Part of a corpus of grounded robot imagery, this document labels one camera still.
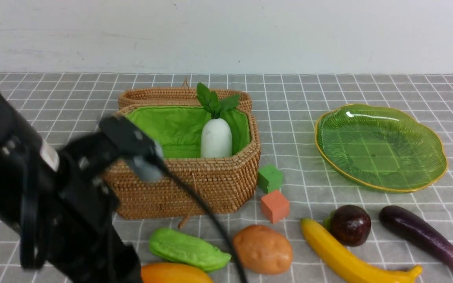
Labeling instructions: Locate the dark purple mangosteen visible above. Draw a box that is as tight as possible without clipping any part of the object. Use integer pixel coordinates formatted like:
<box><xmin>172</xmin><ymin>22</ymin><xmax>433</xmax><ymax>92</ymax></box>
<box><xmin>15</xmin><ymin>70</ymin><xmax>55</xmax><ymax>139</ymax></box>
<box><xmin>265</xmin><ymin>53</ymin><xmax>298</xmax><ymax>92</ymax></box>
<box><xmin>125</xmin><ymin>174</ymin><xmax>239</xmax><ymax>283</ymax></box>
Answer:
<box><xmin>324</xmin><ymin>205</ymin><xmax>372</xmax><ymax>247</ymax></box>

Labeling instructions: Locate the white radish with leaves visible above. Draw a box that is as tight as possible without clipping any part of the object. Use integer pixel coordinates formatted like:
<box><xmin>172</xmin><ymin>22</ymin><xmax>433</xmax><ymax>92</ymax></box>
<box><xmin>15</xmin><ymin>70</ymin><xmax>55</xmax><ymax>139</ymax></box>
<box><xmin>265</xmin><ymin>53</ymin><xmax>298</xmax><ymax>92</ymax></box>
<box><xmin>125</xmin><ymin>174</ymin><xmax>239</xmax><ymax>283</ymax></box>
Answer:
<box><xmin>196</xmin><ymin>83</ymin><xmax>240</xmax><ymax>158</ymax></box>

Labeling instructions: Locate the brown potato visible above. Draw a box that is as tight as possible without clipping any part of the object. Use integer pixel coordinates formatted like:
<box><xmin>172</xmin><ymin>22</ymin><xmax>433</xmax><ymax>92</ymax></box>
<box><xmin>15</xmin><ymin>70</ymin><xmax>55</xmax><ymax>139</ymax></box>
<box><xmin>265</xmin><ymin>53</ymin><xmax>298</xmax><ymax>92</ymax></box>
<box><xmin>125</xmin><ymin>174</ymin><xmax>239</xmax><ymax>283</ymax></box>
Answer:
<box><xmin>232</xmin><ymin>224</ymin><xmax>293</xmax><ymax>275</ymax></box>

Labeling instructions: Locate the orange foam cube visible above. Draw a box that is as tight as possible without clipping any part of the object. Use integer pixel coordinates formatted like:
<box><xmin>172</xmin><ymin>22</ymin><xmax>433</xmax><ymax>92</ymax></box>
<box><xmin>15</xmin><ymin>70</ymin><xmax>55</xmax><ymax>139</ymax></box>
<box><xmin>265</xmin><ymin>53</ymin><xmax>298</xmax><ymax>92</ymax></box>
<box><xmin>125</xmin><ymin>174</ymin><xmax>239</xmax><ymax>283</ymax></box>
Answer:
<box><xmin>261</xmin><ymin>190</ymin><xmax>291</xmax><ymax>224</ymax></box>

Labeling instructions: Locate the green foam cube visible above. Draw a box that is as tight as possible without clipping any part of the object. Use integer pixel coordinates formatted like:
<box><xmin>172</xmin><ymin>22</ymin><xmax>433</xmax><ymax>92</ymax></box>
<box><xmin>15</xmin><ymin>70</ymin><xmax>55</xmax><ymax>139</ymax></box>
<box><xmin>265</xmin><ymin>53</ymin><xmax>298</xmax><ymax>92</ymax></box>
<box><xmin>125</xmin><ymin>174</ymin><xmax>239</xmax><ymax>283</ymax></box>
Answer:
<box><xmin>257</xmin><ymin>164</ymin><xmax>284</xmax><ymax>194</ymax></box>

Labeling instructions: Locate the grey checked tablecloth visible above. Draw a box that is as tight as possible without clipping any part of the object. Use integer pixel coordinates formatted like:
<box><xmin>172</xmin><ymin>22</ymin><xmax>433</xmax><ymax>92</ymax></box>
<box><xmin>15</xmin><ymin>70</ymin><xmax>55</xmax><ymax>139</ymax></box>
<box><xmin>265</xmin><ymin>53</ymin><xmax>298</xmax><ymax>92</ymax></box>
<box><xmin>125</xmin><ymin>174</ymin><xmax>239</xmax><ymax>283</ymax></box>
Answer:
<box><xmin>0</xmin><ymin>73</ymin><xmax>453</xmax><ymax>283</ymax></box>

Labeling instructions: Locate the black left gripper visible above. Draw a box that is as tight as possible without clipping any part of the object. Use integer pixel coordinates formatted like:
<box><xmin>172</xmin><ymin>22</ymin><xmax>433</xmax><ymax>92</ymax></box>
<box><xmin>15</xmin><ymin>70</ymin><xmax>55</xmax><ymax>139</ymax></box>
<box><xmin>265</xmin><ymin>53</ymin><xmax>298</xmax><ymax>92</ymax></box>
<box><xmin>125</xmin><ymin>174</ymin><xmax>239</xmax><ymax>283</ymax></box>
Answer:
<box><xmin>20</xmin><ymin>132</ymin><xmax>142</xmax><ymax>283</ymax></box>

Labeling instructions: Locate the woven rattan basket green lining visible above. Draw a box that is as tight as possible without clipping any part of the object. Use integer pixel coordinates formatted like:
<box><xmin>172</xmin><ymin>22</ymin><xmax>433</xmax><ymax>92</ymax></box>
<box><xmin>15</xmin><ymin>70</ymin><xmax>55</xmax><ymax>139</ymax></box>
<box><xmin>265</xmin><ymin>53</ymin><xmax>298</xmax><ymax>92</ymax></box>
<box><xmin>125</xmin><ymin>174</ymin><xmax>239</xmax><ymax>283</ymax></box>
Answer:
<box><xmin>103</xmin><ymin>104</ymin><xmax>261</xmax><ymax>220</ymax></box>

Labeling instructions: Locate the yellow banana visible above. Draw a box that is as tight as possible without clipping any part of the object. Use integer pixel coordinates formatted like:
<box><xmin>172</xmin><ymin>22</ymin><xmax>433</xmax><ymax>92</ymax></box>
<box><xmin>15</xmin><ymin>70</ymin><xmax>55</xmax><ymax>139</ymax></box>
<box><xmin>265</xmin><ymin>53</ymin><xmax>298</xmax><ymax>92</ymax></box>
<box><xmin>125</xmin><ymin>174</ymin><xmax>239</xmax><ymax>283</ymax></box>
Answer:
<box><xmin>300</xmin><ymin>217</ymin><xmax>423</xmax><ymax>283</ymax></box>

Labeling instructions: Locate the woven rattan basket lid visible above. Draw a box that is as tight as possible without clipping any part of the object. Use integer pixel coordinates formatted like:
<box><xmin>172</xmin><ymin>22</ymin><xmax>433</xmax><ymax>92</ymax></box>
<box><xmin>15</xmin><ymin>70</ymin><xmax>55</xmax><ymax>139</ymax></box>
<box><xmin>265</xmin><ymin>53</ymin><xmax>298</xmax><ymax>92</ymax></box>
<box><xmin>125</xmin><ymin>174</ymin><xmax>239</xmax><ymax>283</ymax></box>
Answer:
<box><xmin>118</xmin><ymin>80</ymin><xmax>253</xmax><ymax>112</ymax></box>

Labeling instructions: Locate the orange mango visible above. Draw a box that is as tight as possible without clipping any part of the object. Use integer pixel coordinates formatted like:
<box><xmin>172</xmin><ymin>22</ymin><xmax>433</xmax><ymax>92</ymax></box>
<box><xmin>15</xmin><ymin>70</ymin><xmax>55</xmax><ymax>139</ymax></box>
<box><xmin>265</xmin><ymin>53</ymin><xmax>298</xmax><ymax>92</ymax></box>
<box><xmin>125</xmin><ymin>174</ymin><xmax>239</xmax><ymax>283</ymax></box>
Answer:
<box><xmin>141</xmin><ymin>262</ymin><xmax>214</xmax><ymax>283</ymax></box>

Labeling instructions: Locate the green glass leaf plate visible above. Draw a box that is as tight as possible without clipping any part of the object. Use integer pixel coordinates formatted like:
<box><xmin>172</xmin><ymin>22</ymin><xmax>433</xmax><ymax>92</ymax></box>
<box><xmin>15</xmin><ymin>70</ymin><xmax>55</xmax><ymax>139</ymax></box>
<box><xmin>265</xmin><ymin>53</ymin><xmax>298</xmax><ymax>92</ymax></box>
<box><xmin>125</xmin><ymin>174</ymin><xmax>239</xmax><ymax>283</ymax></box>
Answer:
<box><xmin>315</xmin><ymin>104</ymin><xmax>448</xmax><ymax>193</ymax></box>

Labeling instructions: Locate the purple eggplant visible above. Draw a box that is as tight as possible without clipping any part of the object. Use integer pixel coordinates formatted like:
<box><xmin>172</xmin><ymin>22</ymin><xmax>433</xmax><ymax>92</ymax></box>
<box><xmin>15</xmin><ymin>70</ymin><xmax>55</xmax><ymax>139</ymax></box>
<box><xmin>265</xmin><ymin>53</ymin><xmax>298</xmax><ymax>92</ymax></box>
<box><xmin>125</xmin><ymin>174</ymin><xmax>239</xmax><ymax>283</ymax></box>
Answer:
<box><xmin>378</xmin><ymin>205</ymin><xmax>453</xmax><ymax>271</ymax></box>

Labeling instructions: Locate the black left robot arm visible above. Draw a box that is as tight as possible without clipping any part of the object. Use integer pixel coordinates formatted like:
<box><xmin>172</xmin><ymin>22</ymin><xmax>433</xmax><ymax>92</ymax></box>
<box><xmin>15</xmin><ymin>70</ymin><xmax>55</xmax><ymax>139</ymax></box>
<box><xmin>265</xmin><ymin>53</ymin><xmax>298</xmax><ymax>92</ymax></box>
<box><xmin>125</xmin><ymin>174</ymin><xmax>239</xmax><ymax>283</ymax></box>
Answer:
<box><xmin>0</xmin><ymin>93</ymin><xmax>142</xmax><ymax>283</ymax></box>

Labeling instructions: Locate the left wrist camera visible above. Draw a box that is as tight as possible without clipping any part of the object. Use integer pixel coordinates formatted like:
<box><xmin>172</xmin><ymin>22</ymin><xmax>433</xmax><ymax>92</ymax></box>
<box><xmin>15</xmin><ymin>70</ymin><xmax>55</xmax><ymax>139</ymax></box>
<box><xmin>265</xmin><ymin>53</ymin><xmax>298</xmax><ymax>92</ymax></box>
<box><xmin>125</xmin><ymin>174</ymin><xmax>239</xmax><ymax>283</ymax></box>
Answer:
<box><xmin>99</xmin><ymin>115</ymin><xmax>164</xmax><ymax>183</ymax></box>

